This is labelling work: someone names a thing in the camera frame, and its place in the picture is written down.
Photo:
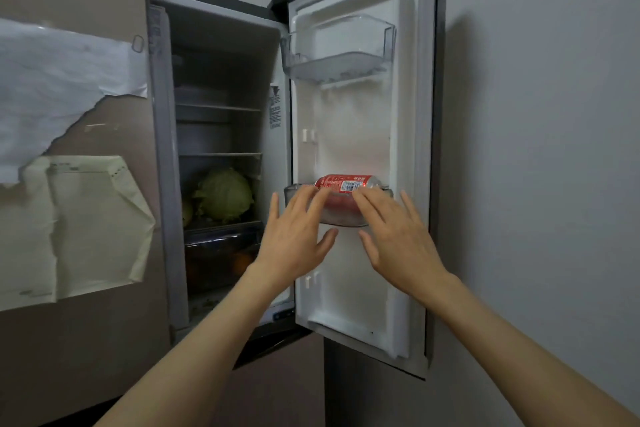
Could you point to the person's right hand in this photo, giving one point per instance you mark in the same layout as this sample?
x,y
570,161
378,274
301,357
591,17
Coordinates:
x,y
405,251

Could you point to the printed label sticker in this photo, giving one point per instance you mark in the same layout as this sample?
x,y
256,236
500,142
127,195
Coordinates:
x,y
275,109

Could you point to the person's right forearm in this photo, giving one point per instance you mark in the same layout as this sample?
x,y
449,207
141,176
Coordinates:
x,y
525,356

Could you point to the clear door bin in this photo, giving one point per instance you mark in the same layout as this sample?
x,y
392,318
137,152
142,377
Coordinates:
x,y
340,61
340,216

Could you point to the orange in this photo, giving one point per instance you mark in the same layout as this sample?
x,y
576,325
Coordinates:
x,y
242,262

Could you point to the red cola can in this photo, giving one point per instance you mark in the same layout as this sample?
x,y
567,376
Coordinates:
x,y
345,184

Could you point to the silver pink refrigerator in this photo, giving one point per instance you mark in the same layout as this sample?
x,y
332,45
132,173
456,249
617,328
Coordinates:
x,y
75,366

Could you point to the torn white paper sheet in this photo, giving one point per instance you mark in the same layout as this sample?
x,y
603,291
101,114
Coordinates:
x,y
50,76

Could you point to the green cabbage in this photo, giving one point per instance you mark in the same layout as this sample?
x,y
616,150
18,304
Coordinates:
x,y
222,194

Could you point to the person's left hand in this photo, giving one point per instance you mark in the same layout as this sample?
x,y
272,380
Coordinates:
x,y
290,246

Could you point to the small clear hook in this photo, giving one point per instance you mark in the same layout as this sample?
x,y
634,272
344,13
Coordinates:
x,y
138,43

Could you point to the person's left forearm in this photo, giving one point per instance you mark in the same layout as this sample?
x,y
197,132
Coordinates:
x,y
190,366

